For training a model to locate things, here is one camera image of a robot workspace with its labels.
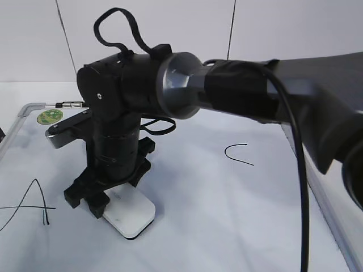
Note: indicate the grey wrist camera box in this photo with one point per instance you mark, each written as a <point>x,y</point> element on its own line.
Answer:
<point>79,126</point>

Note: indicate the white board eraser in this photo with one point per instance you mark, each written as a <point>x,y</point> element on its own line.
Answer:
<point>129,211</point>

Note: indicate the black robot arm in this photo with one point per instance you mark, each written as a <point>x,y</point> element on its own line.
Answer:
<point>320,98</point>

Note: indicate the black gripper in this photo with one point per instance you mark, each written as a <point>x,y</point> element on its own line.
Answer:
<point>127,165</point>

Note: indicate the white board with grey frame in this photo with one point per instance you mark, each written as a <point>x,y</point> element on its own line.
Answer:
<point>225,188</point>

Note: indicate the round green sticker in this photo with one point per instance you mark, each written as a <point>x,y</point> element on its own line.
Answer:
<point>49,117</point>

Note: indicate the small black object at edge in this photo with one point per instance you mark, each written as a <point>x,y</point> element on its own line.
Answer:
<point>2,135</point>

